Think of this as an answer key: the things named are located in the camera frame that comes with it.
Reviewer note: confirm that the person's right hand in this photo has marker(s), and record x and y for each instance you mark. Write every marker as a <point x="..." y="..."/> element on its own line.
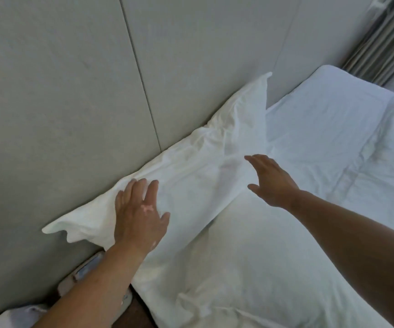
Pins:
<point x="275" y="184"/>

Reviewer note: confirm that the person's left hand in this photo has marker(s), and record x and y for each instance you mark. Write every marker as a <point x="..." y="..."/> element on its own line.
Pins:
<point x="137" y="225"/>

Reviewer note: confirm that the person's left thumb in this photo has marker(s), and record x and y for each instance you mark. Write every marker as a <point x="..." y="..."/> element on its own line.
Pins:
<point x="165" y="222"/>

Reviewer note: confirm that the person's left little finger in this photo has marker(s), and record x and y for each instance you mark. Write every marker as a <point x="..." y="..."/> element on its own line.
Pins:
<point x="119" y="203"/>

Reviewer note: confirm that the person's left middle finger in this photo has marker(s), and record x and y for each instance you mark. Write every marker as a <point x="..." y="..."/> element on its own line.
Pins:
<point x="139" y="192"/>

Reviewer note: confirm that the person's right thumb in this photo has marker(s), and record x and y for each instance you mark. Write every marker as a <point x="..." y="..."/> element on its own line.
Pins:
<point x="254" y="189"/>

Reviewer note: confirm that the person's right forearm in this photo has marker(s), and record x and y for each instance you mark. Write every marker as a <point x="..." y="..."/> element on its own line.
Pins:
<point x="360" y="245"/>

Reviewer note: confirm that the person's left forearm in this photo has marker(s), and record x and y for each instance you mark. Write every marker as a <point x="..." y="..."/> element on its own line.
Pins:
<point x="91" y="290"/>

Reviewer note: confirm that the white pillow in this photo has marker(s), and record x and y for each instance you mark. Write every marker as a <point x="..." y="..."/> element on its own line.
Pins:
<point x="203" y="160"/>
<point x="251" y="269"/>

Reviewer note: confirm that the white bedside device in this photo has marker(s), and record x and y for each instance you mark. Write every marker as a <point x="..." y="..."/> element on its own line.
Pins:
<point x="87" y="266"/>

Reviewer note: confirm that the white duvet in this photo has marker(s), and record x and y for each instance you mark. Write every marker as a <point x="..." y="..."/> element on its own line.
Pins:
<point x="388" y="174"/>

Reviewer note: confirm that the white cloth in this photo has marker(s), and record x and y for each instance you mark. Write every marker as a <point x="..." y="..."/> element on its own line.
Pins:
<point x="19" y="317"/>

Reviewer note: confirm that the grey striped curtain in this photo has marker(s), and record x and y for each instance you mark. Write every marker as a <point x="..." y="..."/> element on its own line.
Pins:
<point x="384" y="40"/>

